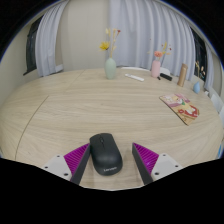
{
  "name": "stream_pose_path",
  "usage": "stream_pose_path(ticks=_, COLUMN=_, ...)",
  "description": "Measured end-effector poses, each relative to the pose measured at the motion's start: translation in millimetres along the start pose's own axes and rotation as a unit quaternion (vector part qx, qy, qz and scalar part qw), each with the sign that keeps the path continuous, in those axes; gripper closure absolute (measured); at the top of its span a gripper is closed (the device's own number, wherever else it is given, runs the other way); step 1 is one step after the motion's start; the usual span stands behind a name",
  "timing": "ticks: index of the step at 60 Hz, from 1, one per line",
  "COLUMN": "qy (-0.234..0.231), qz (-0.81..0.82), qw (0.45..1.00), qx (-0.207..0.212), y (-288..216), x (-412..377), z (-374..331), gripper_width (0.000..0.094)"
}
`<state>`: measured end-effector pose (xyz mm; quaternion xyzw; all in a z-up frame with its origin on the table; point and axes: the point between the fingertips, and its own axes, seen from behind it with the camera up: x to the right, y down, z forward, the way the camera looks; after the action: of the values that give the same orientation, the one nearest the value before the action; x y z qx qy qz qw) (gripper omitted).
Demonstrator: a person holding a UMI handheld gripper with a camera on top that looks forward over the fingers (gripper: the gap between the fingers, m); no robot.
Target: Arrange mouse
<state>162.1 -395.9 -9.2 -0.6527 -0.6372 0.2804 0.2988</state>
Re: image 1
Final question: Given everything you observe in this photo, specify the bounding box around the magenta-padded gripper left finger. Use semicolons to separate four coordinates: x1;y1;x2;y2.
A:
41;143;92;186

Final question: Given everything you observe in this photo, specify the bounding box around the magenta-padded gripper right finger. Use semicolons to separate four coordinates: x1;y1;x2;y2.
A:
131;142;184;186

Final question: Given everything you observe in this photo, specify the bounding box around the black computer mouse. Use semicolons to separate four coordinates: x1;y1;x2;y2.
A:
89;132;124;177

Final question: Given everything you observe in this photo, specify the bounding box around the cartoon print mouse pad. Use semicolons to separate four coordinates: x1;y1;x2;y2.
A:
159;93;200;126

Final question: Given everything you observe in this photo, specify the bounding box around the white remote control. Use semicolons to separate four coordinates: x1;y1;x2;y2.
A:
124;73;145;83

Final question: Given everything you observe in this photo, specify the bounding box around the white chair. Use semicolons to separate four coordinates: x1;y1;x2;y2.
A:
209;92;224;113
218;106;224;128
159;67;171;76
120;66;151;73

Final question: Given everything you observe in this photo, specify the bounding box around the pink vase with dried flowers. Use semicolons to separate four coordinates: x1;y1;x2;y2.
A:
148;41;173;79

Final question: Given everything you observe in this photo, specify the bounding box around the brown insulated bottle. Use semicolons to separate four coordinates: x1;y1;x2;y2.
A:
176;63;189;88

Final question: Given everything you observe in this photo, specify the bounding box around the green vase with dried flowers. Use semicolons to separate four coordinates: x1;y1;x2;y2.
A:
99;27;122;80

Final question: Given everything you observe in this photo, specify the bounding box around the dark window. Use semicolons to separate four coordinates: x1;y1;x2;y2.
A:
189;28;208;81
23;16;43;76

